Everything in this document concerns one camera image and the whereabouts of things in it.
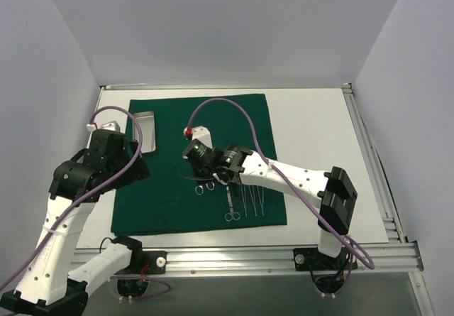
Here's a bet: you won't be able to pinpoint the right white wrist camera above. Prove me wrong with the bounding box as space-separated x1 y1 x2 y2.
183 126 213 148

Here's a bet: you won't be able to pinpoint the metal instrument tray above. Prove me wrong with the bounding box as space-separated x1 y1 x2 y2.
134 111 157 153

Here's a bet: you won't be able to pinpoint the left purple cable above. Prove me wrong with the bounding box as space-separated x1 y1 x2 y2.
0 106 172 301

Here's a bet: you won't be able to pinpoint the front aluminium rail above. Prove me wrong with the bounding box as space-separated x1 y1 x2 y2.
38 241 425 280

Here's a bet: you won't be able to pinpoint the silver forceps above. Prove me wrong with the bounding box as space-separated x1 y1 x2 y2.
258 186 265 217

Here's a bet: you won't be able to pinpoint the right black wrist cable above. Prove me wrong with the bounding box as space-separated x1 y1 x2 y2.
173 161 216 182

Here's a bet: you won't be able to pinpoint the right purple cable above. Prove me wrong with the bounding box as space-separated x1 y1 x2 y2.
187 97 375 298

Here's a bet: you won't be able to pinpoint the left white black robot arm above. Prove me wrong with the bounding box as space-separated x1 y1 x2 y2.
1 129 150 315

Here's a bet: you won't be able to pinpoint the green surgical cloth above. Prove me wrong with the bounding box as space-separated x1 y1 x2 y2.
111 94 287 236

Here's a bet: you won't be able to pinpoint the silver tweezers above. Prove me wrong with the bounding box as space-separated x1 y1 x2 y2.
240 185 248 218
248 185 258 217

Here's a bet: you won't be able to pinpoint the purple cable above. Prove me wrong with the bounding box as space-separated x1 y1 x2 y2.
187 97 375 298
0 106 172 301

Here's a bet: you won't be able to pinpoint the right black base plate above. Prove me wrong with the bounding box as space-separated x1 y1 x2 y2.
292 247 350 272

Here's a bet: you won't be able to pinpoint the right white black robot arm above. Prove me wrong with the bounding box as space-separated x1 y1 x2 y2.
182 139 358 268

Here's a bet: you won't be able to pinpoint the back aluminium rail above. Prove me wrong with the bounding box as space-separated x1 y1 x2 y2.
101 83 353 90

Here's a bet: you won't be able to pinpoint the right aluminium rail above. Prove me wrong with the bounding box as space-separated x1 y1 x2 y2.
342 83 408 243

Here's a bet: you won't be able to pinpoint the aluminium rail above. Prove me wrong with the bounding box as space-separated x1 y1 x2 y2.
342 83 408 243
101 83 353 90
38 241 425 280

